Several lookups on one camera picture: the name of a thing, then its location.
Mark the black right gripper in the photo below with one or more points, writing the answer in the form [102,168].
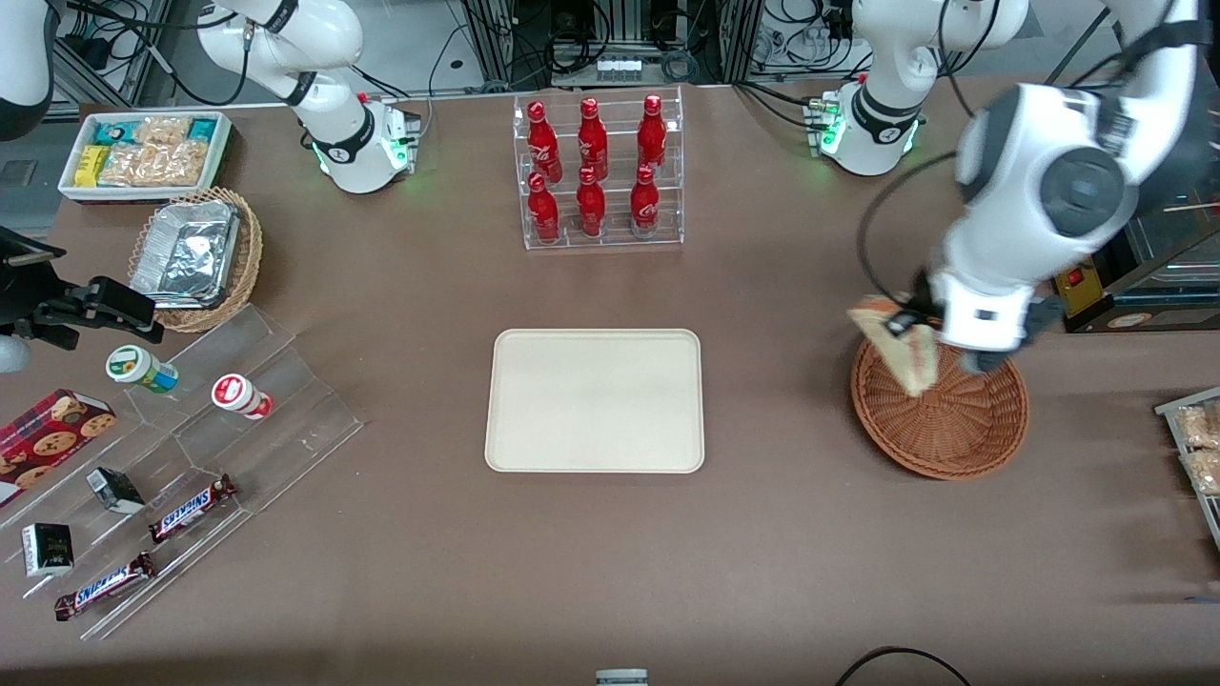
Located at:
[46,311]

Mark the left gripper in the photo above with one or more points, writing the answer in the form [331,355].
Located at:
[917,307]

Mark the triangular sandwich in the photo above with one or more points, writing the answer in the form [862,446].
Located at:
[910,367]

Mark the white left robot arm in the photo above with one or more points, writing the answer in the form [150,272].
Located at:
[1048,191]

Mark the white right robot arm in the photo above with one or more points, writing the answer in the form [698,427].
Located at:
[355,157]

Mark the aluminium foil tray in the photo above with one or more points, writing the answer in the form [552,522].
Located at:
[186,252]

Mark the brown wicker basket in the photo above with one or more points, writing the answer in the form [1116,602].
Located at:
[953,429]

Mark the light wicker basket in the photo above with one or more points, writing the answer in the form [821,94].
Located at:
[250,257]

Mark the cream plastic tray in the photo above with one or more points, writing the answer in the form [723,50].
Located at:
[591,400]

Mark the grey metal snack tray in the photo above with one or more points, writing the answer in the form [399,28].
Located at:
[1209,519]

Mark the green lid white cup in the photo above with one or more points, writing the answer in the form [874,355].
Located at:
[138,367]

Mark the red tartan cookie box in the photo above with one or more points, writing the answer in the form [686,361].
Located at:
[48,438]

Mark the white snack bin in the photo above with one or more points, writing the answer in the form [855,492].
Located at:
[69,186]

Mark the yellow snack pack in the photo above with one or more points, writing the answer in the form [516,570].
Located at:
[90,166]

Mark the clear rice cracker bag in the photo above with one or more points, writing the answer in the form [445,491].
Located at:
[162,131]
[129,165]
[183,164]

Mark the red lid white cup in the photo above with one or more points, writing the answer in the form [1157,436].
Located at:
[238,393]

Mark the small black box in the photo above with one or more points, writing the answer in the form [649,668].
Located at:
[48,550]
[116,491]

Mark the teal snack pack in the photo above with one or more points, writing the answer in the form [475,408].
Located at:
[114,131]
[204,130]

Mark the snickers chocolate bar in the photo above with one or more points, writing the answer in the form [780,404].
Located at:
[103,587]
[191,508]

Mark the clear acrylic step display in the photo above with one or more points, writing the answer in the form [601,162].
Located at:
[295,429]

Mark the red cola bottle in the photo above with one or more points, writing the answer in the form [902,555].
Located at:
[591,210]
[543,143]
[652,133]
[592,138]
[543,214]
[644,205]

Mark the clear acrylic bottle rack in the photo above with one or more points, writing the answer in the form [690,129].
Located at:
[615,243]

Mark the clear snack bag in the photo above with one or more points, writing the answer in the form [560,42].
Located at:
[1205,472]
[1199,426]

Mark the white power strip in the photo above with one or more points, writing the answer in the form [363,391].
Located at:
[620,69]

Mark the small grey device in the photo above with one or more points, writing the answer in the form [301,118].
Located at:
[621,678]

